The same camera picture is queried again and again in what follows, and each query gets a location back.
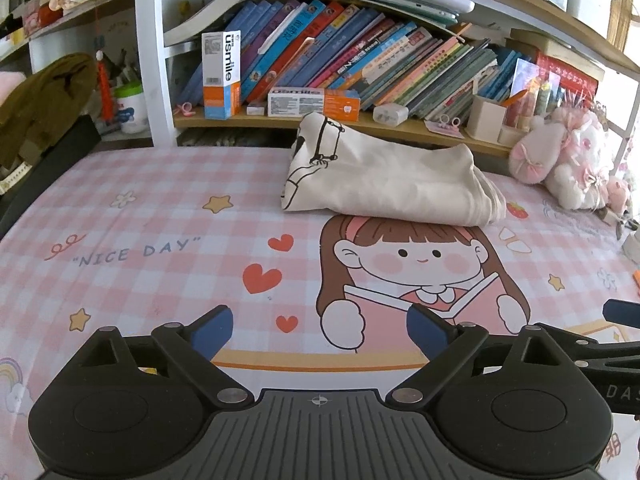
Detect beige pen holder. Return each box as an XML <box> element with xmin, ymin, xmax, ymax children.
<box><xmin>464</xmin><ymin>95</ymin><xmax>509</xmax><ymax>142</ymax></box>

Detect shiny card packet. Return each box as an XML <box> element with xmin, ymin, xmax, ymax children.
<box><xmin>509</xmin><ymin>57</ymin><xmax>562</xmax><ymax>117</ymax></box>

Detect white container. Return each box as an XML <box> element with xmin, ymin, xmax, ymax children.
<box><xmin>621</xmin><ymin>229</ymin><xmax>640</xmax><ymax>262</ymax></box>

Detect white jar with green lid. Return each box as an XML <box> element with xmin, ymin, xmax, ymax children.
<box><xmin>113</xmin><ymin>85</ymin><xmax>149</xmax><ymax>135</ymax></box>

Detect pink small scissors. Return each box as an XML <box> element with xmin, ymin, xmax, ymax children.
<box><xmin>424</xmin><ymin>114</ymin><xmax>464</xmax><ymax>136</ymax></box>

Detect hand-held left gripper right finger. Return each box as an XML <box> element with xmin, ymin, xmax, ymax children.
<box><xmin>387</xmin><ymin>302</ymin><xmax>586</xmax><ymax>407</ymax></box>

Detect flat white orange box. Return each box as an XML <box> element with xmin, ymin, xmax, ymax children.
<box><xmin>267</xmin><ymin>87</ymin><xmax>361</xmax><ymax>122</ymax></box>

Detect beige t-shirt with black print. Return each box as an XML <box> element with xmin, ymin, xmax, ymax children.
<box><xmin>279</xmin><ymin>111</ymin><xmax>509</xmax><ymax>227</ymax></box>

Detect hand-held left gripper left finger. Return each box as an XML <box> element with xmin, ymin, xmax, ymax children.
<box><xmin>75</xmin><ymin>304</ymin><xmax>253</xmax><ymax>408</ymax></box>

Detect stack of old beige books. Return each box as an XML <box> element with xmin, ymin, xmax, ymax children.
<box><xmin>505</xmin><ymin>29</ymin><xmax>607</xmax><ymax>79</ymax></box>

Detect bamboo blind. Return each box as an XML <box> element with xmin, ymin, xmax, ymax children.
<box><xmin>607</xmin><ymin>0</ymin><xmax>634</xmax><ymax>57</ymax></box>

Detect white wristwatch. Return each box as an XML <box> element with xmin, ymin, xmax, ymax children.
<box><xmin>0</xmin><ymin>159</ymin><xmax>27</xmax><ymax>197</ymax></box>

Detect pink plush cushion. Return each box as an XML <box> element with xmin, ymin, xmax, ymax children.
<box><xmin>0</xmin><ymin>71</ymin><xmax>27</xmax><ymax>107</ymax></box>

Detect olive green bag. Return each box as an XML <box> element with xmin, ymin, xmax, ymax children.
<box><xmin>0</xmin><ymin>52</ymin><xmax>99</xmax><ymax>172</ymax></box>

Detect tall white orange box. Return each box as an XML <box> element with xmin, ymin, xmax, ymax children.
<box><xmin>201</xmin><ymin>31</ymin><xmax>243</xmax><ymax>121</ymax></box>

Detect white pink plush toy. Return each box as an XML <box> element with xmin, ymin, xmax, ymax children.
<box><xmin>508</xmin><ymin>106</ymin><xmax>632</xmax><ymax>212</ymax></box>

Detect small beige box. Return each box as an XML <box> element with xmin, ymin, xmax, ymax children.
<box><xmin>497</xmin><ymin>124</ymin><xmax>524</xmax><ymax>149</ymax></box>

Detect leaning open grey book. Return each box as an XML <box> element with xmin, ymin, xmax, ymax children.
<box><xmin>162</xmin><ymin>0</ymin><xmax>262</xmax><ymax>49</ymax></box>

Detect row of colourful books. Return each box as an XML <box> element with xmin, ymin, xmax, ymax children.
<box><xmin>177</xmin><ymin>0</ymin><xmax>526</xmax><ymax>122</ymax></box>

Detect black chair back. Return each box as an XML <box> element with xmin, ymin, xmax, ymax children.
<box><xmin>0</xmin><ymin>115</ymin><xmax>102</xmax><ymax>242</ymax></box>

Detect pink checked cartoon table mat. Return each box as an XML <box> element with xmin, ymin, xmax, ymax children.
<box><xmin>0</xmin><ymin>146</ymin><xmax>640</xmax><ymax>480</ymax></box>

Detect red printed box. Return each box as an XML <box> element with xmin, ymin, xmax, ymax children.
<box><xmin>535</xmin><ymin>50</ymin><xmax>599</xmax><ymax>94</ymax></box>

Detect white wooden bookshelf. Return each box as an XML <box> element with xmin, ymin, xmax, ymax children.
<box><xmin>0</xmin><ymin>0</ymin><xmax>640</xmax><ymax>162</ymax></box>

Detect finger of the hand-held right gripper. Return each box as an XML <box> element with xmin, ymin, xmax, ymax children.
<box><xmin>537</xmin><ymin>322</ymin><xmax>640</xmax><ymax>362</ymax></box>
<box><xmin>602</xmin><ymin>299</ymin><xmax>640</xmax><ymax>322</ymax></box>

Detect red tassel charm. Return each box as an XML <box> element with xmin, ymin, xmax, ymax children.
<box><xmin>94</xmin><ymin>49</ymin><xmax>112</xmax><ymax>122</ymax></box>

